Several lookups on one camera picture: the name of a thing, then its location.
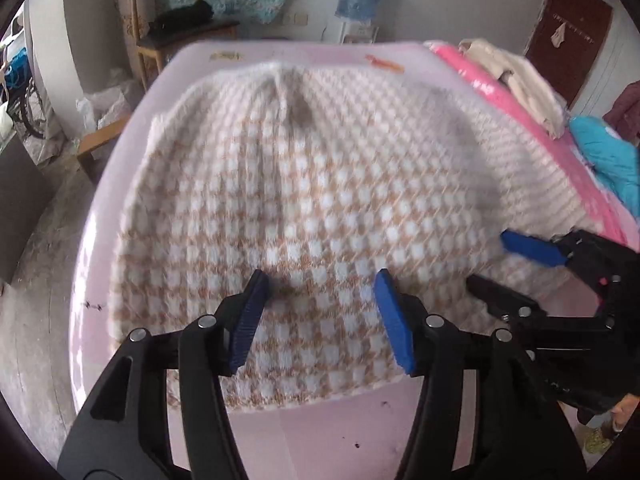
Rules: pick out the white plastic bag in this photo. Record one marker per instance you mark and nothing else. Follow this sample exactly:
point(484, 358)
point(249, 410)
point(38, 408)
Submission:
point(107, 105)

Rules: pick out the beige garment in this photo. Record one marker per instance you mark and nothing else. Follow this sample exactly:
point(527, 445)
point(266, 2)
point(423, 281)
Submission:
point(520, 80)

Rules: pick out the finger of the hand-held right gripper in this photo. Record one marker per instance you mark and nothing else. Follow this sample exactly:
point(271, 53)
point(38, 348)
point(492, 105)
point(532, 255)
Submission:
point(532, 247)
point(505, 297)

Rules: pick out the wheelchair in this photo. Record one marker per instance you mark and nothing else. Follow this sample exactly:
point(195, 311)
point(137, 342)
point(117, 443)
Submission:
point(22, 90)

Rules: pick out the grey board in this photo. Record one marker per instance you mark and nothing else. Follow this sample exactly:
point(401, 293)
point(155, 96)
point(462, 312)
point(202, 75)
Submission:
point(20, 210)

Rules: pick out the wooden chair with dark seat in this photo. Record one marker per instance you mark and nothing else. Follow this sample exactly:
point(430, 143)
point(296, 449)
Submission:
point(165, 42)

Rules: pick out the person's right forearm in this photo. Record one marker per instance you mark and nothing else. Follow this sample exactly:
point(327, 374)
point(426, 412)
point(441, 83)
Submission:
point(622, 415)

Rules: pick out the small wooden stool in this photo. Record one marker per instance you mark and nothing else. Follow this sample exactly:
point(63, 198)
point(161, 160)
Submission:
point(102, 140)

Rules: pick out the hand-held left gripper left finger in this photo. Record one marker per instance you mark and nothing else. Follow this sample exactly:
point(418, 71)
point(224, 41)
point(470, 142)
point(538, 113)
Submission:
point(247, 320)

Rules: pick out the dark red wooden door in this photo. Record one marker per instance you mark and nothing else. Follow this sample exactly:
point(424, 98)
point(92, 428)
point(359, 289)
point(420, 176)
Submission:
point(575, 20)

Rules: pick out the beige white houndstooth sweater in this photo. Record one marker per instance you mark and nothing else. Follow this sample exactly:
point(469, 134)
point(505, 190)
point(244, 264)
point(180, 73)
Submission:
point(325, 185)

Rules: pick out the black bag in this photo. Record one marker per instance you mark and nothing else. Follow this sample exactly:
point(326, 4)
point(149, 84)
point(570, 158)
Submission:
point(182, 15)

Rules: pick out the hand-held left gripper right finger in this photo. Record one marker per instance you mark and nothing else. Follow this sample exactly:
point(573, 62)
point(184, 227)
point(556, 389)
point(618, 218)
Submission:
point(395, 325)

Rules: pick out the pink floral plush blanket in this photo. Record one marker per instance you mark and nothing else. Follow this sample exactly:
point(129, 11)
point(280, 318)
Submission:
point(470, 67)

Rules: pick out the small beige hanging cloth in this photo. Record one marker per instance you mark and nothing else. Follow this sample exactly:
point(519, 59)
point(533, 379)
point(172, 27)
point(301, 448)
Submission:
point(558, 35)

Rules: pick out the white wall socket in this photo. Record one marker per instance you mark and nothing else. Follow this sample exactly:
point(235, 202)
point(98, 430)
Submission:
point(295, 19)

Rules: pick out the maroon garment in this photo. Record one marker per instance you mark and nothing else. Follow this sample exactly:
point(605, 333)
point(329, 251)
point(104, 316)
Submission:
point(625, 110)

